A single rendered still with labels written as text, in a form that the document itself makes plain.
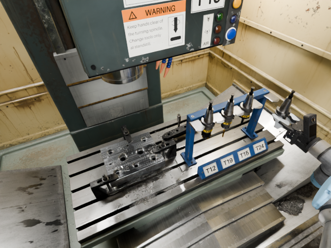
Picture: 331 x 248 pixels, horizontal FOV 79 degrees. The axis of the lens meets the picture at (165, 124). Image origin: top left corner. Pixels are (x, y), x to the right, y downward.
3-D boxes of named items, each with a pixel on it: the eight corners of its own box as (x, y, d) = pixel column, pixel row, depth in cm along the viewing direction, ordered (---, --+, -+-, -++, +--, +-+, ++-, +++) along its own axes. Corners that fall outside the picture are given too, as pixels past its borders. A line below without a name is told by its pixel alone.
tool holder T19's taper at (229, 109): (228, 108, 96) (231, 96, 91) (235, 113, 93) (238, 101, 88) (221, 111, 94) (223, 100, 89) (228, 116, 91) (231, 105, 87)
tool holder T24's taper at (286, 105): (284, 105, 95) (290, 93, 91) (291, 111, 92) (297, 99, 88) (276, 107, 94) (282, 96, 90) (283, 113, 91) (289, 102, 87)
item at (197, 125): (207, 129, 89) (207, 128, 88) (196, 133, 87) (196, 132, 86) (198, 119, 93) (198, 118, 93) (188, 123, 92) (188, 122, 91)
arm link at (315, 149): (323, 150, 78) (337, 143, 81) (312, 141, 81) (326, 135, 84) (313, 161, 84) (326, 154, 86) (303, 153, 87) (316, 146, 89)
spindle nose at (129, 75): (138, 59, 82) (133, 29, 73) (148, 79, 71) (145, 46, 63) (97, 67, 78) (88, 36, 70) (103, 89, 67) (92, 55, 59)
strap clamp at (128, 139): (135, 151, 121) (131, 134, 110) (129, 153, 120) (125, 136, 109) (128, 136, 129) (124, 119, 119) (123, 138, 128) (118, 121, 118)
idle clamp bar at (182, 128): (200, 130, 131) (200, 123, 126) (165, 146, 122) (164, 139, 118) (195, 125, 134) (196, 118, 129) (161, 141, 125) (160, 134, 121)
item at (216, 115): (227, 121, 92) (227, 120, 91) (217, 125, 90) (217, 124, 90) (218, 112, 96) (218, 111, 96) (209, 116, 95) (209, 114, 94)
